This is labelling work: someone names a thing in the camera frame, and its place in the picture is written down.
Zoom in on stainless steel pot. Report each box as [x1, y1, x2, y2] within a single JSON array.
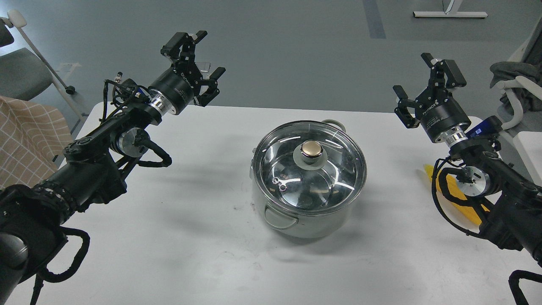
[[249, 119, 367, 239]]

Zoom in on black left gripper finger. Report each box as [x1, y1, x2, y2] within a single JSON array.
[[160, 30, 208, 71], [194, 67, 226, 107]]

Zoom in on glass pot lid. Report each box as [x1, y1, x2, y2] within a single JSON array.
[[250, 119, 368, 216]]

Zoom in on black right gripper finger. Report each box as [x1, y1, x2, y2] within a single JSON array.
[[393, 85, 422, 129], [421, 53, 467, 99]]

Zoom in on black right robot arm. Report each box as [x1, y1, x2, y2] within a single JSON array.
[[393, 53, 542, 264]]

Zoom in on yellow corn cob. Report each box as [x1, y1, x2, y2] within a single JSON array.
[[423, 164, 492, 226]]

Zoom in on grey office chair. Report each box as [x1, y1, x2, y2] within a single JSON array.
[[0, 9, 84, 120]]

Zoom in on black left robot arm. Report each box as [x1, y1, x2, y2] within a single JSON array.
[[1, 30, 225, 305]]

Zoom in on beige checkered cloth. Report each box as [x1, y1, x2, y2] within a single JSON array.
[[0, 96, 73, 189]]

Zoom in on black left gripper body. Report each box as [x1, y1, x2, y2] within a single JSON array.
[[149, 58, 202, 115]]

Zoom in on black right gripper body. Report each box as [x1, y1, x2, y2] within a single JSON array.
[[415, 87, 471, 143]]

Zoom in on white desk leg base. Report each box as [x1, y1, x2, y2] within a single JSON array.
[[412, 0, 488, 19]]

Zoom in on silver floor socket plate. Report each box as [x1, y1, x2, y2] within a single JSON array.
[[196, 62, 211, 73]]

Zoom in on white chair frame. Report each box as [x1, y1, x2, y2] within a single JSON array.
[[490, 23, 542, 136]]

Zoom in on grey cloth on chair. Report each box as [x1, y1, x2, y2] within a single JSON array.
[[490, 62, 542, 113]]

